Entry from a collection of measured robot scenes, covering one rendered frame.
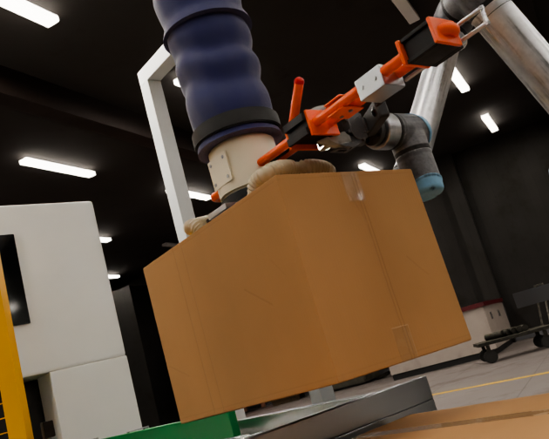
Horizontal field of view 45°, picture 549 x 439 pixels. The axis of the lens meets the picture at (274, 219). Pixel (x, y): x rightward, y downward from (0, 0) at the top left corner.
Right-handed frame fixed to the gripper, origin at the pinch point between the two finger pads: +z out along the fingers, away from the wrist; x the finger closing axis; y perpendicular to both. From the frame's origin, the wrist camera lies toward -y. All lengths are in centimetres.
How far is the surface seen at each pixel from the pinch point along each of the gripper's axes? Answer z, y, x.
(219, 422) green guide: -22, 104, -59
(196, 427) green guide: -22, 119, -59
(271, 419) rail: -30, 86, -62
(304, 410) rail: -31, 69, -62
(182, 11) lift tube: 10.2, 23.5, 41.9
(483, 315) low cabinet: -839, 558, -53
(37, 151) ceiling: -194, 639, 276
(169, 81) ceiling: -278, 453, 277
